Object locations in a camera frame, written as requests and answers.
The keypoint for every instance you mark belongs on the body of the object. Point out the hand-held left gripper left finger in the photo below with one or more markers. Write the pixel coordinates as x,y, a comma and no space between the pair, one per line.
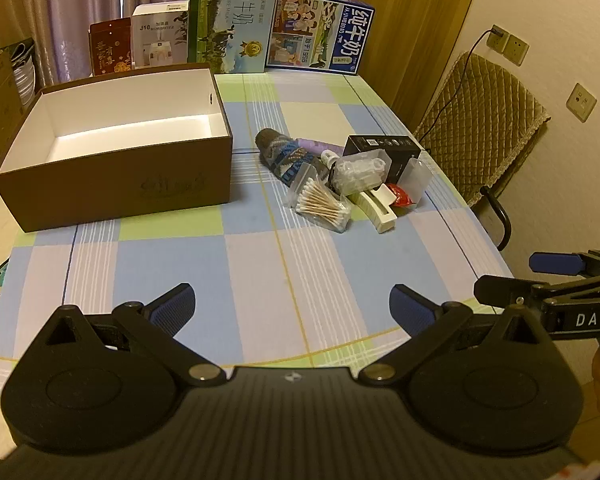
172,310

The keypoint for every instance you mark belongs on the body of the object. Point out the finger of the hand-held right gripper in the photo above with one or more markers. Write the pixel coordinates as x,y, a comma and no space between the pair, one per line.
555,262
500,289

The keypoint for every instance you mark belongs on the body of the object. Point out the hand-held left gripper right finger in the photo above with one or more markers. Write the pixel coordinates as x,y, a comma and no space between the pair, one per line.
412,310

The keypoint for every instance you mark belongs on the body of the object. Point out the cream hair claw clip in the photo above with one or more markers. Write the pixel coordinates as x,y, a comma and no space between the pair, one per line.
375,212

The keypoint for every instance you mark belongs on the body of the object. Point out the red packet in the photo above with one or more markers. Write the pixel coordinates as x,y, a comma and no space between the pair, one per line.
402,196

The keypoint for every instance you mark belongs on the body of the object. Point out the brown cardboard box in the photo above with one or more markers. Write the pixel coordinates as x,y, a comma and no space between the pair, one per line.
130,190

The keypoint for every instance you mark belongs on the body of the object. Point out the clear plastic case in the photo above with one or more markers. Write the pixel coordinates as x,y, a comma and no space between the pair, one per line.
414,175

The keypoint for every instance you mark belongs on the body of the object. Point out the cotton swab bag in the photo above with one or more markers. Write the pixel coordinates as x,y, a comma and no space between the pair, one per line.
320,205

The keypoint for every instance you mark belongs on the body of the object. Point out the clear round plastic container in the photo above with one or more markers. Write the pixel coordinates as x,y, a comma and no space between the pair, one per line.
360,172

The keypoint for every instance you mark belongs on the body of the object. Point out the black product box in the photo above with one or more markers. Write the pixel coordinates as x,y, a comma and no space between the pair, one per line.
380,145

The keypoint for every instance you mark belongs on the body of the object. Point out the small white bottle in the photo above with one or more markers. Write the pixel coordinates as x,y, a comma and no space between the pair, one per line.
330,158

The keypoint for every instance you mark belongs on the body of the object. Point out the purple bottle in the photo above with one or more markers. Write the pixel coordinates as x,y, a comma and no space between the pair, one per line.
315,146

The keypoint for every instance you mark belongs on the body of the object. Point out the plaid tablecloth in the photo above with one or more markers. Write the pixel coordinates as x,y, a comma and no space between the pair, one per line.
260,260

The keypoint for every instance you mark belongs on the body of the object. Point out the chair with quilted cover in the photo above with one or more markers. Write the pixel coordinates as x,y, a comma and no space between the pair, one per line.
490,120

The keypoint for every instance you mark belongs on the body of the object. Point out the red gift box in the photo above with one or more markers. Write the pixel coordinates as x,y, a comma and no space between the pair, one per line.
110,50

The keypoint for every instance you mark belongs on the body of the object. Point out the white humidifier box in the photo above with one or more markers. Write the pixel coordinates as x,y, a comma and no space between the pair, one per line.
157,40

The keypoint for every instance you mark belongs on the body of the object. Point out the wooden door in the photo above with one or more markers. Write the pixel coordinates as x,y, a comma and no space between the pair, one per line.
420,20

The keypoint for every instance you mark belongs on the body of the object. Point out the stack of white bowls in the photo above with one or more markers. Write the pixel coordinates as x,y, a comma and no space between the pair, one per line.
24,75

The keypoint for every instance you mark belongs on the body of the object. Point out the green milk carton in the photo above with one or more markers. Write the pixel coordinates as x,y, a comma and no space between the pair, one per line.
230,25

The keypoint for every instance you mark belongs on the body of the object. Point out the blue milk carton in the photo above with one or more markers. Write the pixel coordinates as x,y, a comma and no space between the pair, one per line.
320,30

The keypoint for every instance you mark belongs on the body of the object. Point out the wall socket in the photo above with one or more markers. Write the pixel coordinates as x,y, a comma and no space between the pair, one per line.
581,102
495,42
517,50

